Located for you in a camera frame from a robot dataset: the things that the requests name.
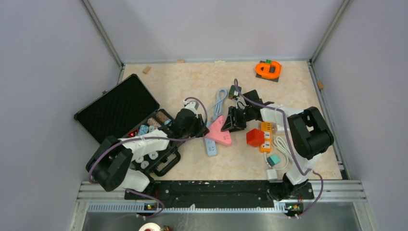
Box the white coiled cable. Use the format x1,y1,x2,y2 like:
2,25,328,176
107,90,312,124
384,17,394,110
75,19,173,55
263,136,302,171

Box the light blue coiled cable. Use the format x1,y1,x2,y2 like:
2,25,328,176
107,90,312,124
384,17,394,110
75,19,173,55
205,88,228,123

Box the orange ring toy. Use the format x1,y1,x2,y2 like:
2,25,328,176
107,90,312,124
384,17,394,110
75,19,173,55
255,61,282,80

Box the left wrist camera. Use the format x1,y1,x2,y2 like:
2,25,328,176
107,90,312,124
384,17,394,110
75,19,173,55
183,100,199,114

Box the dark green cube adapter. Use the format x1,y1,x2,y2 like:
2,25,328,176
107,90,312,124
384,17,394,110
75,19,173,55
228,85,242,101

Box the poker chip stack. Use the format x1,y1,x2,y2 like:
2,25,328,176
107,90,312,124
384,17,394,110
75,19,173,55
137,125,149,136

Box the orange power strip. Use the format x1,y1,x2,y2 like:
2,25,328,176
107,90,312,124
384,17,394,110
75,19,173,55
259,122,272,154

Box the small wooden block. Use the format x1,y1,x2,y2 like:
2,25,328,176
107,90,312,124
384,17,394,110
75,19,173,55
142,65,152,74

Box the white plug adapter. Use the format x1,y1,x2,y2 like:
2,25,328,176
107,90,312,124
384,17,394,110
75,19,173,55
266,169,278,181

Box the dark square base plate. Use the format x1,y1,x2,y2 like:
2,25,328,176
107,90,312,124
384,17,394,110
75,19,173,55
255,60,282,83

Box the pink triangular power strip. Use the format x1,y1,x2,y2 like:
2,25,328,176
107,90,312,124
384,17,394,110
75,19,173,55
204,115,232,146

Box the red cube socket adapter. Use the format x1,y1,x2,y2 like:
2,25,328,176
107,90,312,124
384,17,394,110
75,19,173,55
246,128,265,147

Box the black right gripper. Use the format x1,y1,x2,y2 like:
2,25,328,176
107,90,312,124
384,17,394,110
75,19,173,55
222,106,252,134

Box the black poker chip case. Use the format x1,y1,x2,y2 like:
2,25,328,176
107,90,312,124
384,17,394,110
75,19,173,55
74,73,182,178

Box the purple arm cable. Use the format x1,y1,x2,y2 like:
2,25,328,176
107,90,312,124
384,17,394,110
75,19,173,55
233,78,324,218
88,97,208,220

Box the wooden block at right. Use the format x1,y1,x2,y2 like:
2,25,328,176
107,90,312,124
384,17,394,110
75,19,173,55
316,80,324,90

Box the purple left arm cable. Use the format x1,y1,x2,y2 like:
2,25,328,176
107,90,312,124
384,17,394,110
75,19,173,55
88,97,208,220

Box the teal cube adapter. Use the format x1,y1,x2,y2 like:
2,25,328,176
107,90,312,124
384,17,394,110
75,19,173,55
266,154,280,167

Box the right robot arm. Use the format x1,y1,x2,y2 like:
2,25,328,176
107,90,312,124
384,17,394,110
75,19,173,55
221,90,334,200

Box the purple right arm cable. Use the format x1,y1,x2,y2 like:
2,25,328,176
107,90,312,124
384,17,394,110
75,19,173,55
233,78,324,218

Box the light blue power strip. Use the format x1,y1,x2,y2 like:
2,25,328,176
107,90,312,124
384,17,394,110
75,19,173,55
204,138,218,157

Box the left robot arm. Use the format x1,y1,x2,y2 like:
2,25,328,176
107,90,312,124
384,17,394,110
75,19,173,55
86,108,208,199

